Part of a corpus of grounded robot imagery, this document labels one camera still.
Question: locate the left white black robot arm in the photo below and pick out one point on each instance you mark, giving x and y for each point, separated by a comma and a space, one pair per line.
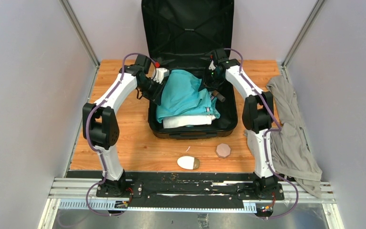
100, 126

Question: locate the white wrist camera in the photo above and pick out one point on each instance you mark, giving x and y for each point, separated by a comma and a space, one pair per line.
212, 67
160, 73

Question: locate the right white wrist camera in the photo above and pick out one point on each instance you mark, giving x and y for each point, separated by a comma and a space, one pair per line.
212, 67

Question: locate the aluminium corner post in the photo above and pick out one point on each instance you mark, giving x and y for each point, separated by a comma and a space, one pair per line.
80, 32
303, 32

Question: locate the teal shirt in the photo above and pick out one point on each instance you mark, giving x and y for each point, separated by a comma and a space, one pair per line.
182, 96

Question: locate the white round compact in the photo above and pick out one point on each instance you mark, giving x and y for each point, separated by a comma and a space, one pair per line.
188, 162

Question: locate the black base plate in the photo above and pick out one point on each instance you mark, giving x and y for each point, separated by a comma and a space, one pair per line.
187, 190

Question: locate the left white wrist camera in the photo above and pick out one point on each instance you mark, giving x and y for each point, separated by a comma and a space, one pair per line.
160, 73

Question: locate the white shirt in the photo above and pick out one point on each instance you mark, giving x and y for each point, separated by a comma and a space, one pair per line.
188, 120

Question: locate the grey shirt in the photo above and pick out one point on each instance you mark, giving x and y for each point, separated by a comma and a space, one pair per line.
289, 152

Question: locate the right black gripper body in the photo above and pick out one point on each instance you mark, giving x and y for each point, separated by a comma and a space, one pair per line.
211, 80

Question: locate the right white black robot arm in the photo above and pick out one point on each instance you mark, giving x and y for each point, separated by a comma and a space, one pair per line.
257, 116

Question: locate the brown grey cylinder bottle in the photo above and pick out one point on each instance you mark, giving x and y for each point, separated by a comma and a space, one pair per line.
219, 96

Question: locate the black suitcase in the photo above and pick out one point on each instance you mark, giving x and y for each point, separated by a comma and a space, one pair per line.
181, 34

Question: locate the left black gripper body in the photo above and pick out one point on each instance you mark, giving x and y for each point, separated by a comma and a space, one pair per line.
150, 88

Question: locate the left aluminium corner post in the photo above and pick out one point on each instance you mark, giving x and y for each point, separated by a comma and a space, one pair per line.
80, 32

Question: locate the aluminium rail frame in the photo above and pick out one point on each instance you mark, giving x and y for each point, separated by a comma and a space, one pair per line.
69, 206

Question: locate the right aluminium corner post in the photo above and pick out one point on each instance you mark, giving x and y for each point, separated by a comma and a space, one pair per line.
303, 32

